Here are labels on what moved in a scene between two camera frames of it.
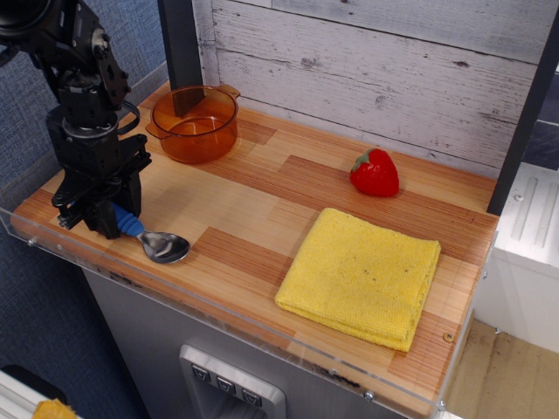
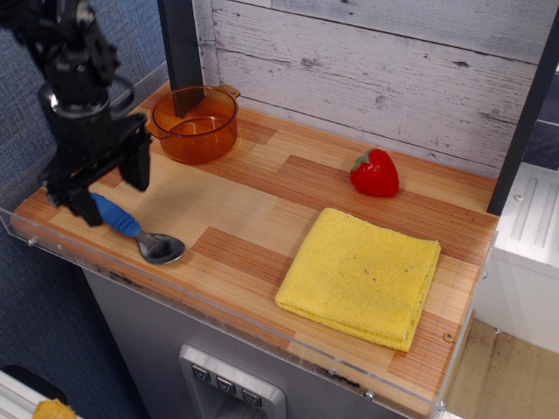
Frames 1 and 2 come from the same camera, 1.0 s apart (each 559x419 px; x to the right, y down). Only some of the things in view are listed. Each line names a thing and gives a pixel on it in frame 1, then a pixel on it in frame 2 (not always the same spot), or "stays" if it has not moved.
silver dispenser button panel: [215, 388] stays
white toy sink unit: [519, 297] stays
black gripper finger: [100, 217] → [80, 202]
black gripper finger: [127, 193] → [135, 168]
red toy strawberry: [376, 173] stays
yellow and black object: [53, 408] stays
